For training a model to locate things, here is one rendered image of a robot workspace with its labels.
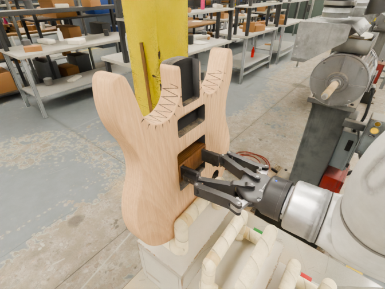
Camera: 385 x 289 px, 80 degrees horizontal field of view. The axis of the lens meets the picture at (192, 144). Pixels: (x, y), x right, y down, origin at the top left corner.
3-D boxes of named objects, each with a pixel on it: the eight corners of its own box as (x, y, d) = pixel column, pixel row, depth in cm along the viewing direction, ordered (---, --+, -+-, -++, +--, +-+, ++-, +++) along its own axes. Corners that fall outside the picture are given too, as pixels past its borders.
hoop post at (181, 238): (180, 241, 58) (179, 217, 53) (191, 248, 57) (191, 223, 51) (172, 250, 56) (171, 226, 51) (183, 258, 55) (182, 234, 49)
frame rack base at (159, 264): (195, 214, 86) (196, 180, 77) (232, 234, 79) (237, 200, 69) (143, 276, 68) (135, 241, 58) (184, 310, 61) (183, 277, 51)
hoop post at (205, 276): (205, 275, 59) (206, 255, 54) (216, 283, 58) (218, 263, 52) (198, 286, 57) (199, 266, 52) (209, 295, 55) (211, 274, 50)
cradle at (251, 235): (237, 226, 71) (238, 219, 69) (274, 246, 65) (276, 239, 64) (232, 234, 68) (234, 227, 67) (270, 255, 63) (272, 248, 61)
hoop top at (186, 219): (217, 181, 65) (218, 172, 63) (227, 185, 64) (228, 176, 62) (171, 231, 52) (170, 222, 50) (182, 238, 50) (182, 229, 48)
